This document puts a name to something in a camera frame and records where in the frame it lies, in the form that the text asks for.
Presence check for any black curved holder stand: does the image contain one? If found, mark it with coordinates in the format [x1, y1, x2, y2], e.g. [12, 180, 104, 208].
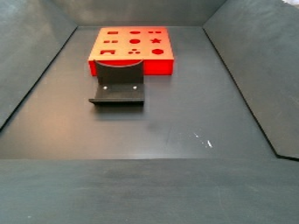
[88, 60, 146, 105]

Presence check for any red shape sorting block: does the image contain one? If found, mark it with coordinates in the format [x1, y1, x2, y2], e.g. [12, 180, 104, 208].
[88, 26, 174, 76]

